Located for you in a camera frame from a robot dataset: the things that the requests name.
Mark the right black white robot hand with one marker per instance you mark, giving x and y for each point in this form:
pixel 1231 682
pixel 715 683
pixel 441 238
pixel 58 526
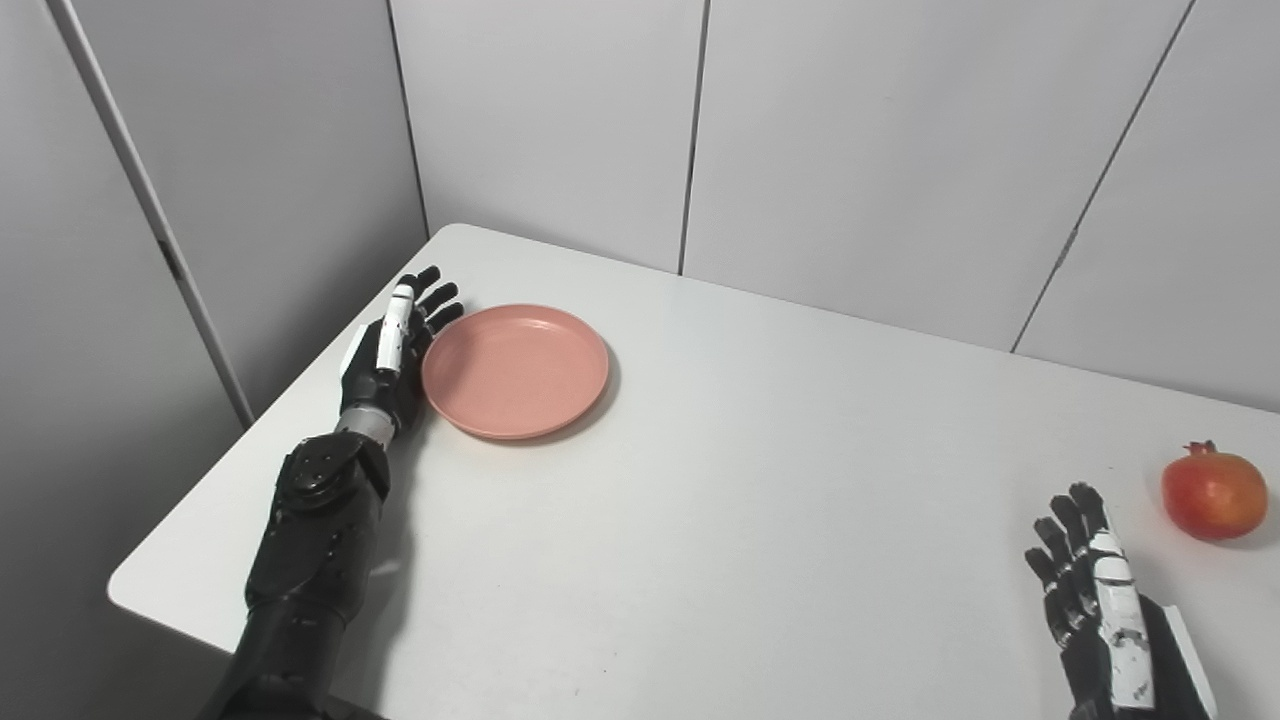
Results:
pixel 1110 650

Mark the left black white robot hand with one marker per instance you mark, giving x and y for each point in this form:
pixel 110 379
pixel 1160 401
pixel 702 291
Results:
pixel 375 385

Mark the pink round plate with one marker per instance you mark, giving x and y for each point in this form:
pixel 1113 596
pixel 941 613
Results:
pixel 515 372

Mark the red pomegranate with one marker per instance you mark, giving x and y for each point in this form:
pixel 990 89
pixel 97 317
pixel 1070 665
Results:
pixel 1215 495

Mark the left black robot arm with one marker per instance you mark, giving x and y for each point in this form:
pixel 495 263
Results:
pixel 300 560

